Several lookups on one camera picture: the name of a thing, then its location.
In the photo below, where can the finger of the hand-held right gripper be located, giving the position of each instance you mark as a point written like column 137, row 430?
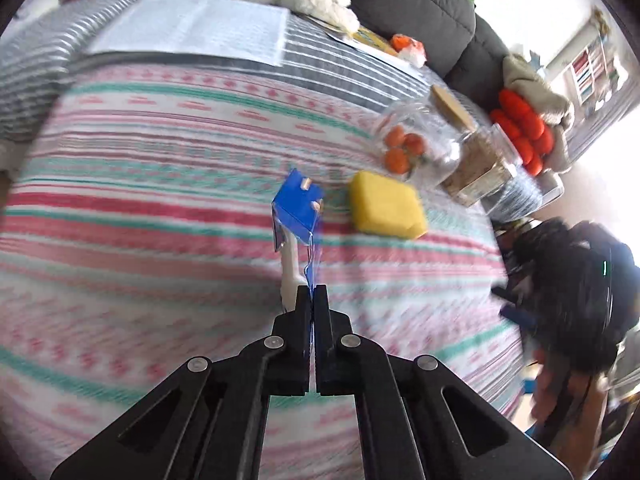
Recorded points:
column 517, row 312

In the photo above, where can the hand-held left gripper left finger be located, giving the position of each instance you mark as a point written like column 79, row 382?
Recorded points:
column 292, row 350

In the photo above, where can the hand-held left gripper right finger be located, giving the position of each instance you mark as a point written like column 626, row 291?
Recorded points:
column 330, row 350

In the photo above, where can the person's right hand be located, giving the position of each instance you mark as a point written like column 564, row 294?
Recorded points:
column 565, row 395

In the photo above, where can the clear container with brown contents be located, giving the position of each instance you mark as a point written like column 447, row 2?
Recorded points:
column 480, row 170

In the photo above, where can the yellow sponge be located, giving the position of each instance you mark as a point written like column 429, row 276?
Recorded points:
column 387, row 205

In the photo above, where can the patterned printed blanket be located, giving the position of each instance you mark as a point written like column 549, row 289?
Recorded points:
column 150, row 260

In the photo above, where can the orange segmented plush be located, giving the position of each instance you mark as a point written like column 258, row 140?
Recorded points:
column 522, row 125

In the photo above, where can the orange tangerine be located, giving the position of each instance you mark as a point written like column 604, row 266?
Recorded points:
column 396, row 136
column 396, row 160
column 415, row 144

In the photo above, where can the clear plastic bag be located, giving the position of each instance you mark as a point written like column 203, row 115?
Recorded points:
column 435, row 130

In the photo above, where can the beige cloth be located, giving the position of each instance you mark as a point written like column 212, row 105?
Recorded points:
column 535, row 85

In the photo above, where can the wooden lid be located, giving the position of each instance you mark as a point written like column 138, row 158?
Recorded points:
column 452, row 105

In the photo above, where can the white bookshelf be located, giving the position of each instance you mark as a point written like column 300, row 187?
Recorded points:
column 595, row 67

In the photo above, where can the orange and white toy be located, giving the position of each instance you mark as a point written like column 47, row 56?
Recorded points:
column 410, row 50

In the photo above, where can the yellow book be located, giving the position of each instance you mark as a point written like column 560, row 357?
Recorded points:
column 370, row 40

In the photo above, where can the dark grey sofa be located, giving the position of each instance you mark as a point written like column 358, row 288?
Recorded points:
column 410, row 0

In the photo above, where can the white printed paper sheet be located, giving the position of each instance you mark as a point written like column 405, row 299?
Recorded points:
column 200, row 25

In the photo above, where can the grey striped duvet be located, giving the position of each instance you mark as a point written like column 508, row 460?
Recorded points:
column 30, row 85

